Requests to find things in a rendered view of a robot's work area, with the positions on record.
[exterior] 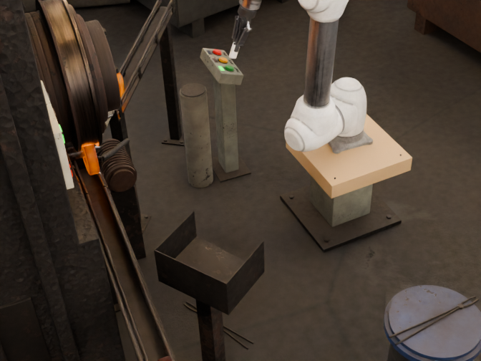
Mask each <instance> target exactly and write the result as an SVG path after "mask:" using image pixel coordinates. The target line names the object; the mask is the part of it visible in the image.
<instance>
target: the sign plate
mask: <svg viewBox="0 0 481 361"><path fill-rule="evenodd" d="M41 84H42V89H43V92H44V98H45V101H46V104H47V109H48V113H49V119H50V122H51V125H52V130H53V133H54V139H55V143H56V146H57V151H58V154H59V160H60V163H61V167H62V172H63V176H64V181H65V184H66V187H67V189H70V188H73V187H74V181H73V177H72V171H71V168H70V165H69V162H68V159H67V153H66V150H65V146H64V141H63V137H62V135H63V132H62V131H61V130H60V127H59V124H58V122H57V119H56V116H55V114H54V111H53V109H52V106H51V103H50V101H49V98H48V95H47V92H46V90H45V88H44V83H43V82H42V81H41Z"/></svg>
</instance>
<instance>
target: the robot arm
mask: <svg viewBox="0 0 481 361"><path fill-rule="evenodd" d="M348 1H349V0H298V2H299V4H300V5H301V6H302V7H303V8H304V9H305V10H306V11H307V13H308V15H309V16H310V24H309V33H308V49H307V58H306V75H305V84H304V93H303V95H302V96H301V97H300V98H298V100H297V101H296V105H295V107H294V109H293V112H292V114H291V118H290V119H289V120H288V121H287V123H286V126H285V129H284V136H285V139H286V142H287V143H288V145H289V146H290V147H291V148H293V149H294V150H297V151H301V152H307V151H312V150H315V149H318V148H320V147H321V146H323V145H325V144H327V143H328V144H329V146H330V147H331V149H332V152H333V153H335V154H339V153H340V152H342V151H345V150H350V149H352V148H357V147H360V146H363V145H371V144H372V143H373V139H372V138H370V137H369V136H368V135H367V134H366V133H365V132H364V123H365V119H366V93H365V91H364V88H363V86H362V85H361V84H360V83H359V81H357V80H356V79H354V78H350V77H343V78H341V79H339V80H336V81H335V82H334V83H333V84H331V82H332V75H333V69H334V57H335V50H336V38H337V31H338V25H339V18H340V17H341V15H342V14H343V13H344V10H345V8H346V5H347V3H348ZM261 2H262V0H239V4H240V6H239V8H238V14H239V16H235V24H234V27H233V34H232V39H233V45H232V47H231V51H230V54H229V57H230V58H231V59H236V57H237V54H238V50H239V48H240V46H243V45H244V43H245V41H246V39H247V37H248V35H249V33H250V32H251V30H252V28H250V26H249V25H250V23H251V19H253V18H254V17H255V15H256V12H257V10H258V9H259V8H260V5H261Z"/></svg>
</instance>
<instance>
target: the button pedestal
mask: <svg viewBox="0 0 481 361"><path fill-rule="evenodd" d="M206 50H210V52H211V53H212V54H208V52H207V51H206ZM213 50H214V49H207V48H203V49H202V52H201V55H200V58H201V59H202V61H203V62H204V64H205V66H206V67H207V68H208V69H209V70H210V72H211V74H212V75H213V86H214V97H215V118H216V130H217V141H218V156H216V157H213V158H212V165H213V171H214V173H215V174H216V176H217V177H218V180H219V181H220V182H224V181H229V180H231V179H234V178H239V177H241V176H245V175H249V174H251V172H250V171H249V169H248V167H247V166H246V164H245V163H244V162H243V160H242V158H241V157H240V156H239V154H238V136H237V120H236V103H235V85H241V82H242V80H243V74H242V72H241V71H240V70H239V69H238V68H237V66H236V65H235V64H234V62H233V61H232V60H231V58H230V57H229V56H228V55H227V54H226V52H225V51H224V50H220V49H219V50H220V51H221V52H222V54H221V55H217V54H214V53H213ZM220 57H224V58H226V59H227V60H228V62H227V63H223V62H220V61H219V58H220ZM212 58H216V59H217V61H218V62H214V60H213V59H212ZM226 65H230V66H232V67H233V68H234V70H233V71H228V70H226V69H225V66H226ZM218 66H220V67H222V68H223V69H224V70H225V71H223V70H220V68H219V67H218Z"/></svg>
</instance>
